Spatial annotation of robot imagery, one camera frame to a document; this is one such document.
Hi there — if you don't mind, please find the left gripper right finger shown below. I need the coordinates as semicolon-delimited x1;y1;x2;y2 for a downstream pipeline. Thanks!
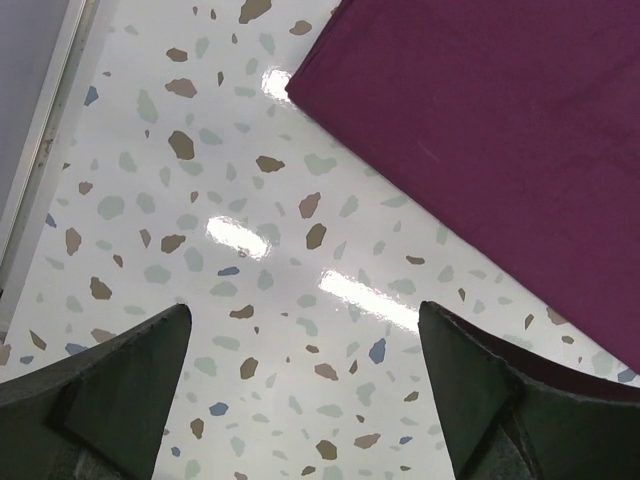
418;301;639;479

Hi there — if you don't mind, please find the purple cloth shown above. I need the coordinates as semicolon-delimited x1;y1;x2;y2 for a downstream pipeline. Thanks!
286;1;639;369

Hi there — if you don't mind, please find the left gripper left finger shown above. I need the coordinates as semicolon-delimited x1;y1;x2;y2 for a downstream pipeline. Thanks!
1;304;192;479

